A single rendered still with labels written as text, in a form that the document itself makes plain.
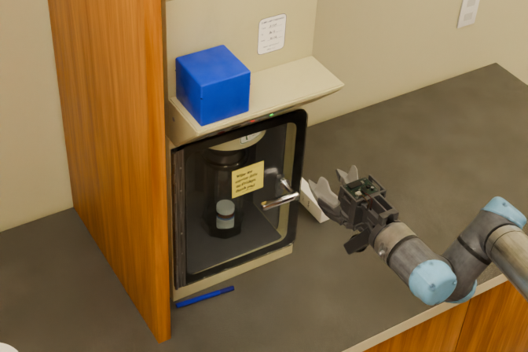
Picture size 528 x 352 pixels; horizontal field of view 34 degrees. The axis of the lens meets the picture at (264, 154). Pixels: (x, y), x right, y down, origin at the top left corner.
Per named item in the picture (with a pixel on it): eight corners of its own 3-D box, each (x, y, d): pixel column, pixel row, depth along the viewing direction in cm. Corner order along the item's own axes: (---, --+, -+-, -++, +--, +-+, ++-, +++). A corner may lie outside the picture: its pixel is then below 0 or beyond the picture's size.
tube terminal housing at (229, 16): (126, 233, 212) (105, -58, 163) (240, 191, 225) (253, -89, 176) (172, 302, 195) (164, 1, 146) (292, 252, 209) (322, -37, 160)
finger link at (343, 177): (353, 150, 173) (369, 180, 166) (349, 172, 177) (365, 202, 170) (338, 152, 172) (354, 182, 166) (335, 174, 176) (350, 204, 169)
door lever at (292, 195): (251, 199, 187) (251, 190, 185) (288, 185, 191) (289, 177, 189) (263, 214, 183) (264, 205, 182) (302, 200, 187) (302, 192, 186)
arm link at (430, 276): (439, 312, 154) (417, 305, 148) (401, 272, 161) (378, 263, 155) (468, 279, 152) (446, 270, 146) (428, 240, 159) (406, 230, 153)
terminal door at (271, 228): (176, 287, 193) (173, 148, 167) (293, 242, 205) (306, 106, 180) (177, 289, 192) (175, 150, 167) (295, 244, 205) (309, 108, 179)
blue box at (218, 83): (175, 97, 159) (174, 56, 154) (222, 83, 164) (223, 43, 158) (200, 127, 153) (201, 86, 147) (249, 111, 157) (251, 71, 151)
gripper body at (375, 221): (369, 171, 166) (408, 209, 158) (364, 204, 171) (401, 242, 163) (336, 184, 162) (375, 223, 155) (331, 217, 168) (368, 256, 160)
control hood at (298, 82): (167, 140, 166) (166, 97, 159) (309, 94, 179) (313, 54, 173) (196, 175, 158) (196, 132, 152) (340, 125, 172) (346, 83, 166)
